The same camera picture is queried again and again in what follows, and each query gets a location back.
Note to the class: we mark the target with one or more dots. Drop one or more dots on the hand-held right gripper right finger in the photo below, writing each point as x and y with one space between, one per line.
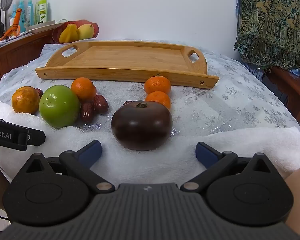
205 155

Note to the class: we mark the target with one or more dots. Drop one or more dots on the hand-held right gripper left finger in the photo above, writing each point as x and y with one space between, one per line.
90 153

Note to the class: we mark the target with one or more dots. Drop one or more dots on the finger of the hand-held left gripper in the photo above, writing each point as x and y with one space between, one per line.
36 137

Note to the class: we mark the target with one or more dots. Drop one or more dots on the green apple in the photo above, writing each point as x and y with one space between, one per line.
58 107

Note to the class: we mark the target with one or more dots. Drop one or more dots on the large yellowish orange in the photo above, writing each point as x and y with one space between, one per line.
25 100

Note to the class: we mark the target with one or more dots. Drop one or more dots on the red date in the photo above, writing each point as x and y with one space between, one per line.
39 92
87 112
126 102
100 103

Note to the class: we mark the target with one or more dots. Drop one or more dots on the dark purple tomato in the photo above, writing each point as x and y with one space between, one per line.
140 127

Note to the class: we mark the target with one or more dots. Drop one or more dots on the medium orange tangerine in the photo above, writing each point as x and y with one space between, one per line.
83 87

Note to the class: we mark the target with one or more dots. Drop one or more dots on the small stemmed tangerine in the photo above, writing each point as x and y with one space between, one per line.
157 85

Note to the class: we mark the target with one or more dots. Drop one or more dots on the wooden tray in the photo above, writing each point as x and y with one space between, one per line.
130 55

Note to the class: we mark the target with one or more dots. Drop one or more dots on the white fluffy towel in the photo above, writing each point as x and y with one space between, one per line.
165 160

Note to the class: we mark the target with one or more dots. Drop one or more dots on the wooden cabinet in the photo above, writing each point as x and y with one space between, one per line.
12 52

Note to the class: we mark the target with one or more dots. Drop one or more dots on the person's bare leg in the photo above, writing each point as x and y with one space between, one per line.
298 192

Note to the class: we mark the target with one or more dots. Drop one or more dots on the red glass fruit bowl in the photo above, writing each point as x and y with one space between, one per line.
56 33

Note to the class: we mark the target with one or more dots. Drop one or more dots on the yellow starfruit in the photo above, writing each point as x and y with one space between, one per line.
68 33

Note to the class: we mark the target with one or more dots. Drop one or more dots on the wooden bench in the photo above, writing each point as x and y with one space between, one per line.
290 85

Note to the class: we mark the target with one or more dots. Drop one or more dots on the white plastic tray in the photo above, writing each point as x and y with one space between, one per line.
40 27

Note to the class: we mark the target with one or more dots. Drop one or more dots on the yellow mango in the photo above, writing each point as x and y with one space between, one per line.
85 31

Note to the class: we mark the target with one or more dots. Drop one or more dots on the teal bottle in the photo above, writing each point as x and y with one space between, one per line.
21 15
30 12

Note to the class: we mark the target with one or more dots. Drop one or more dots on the green patterned fringed shawl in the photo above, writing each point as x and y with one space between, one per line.
272 22

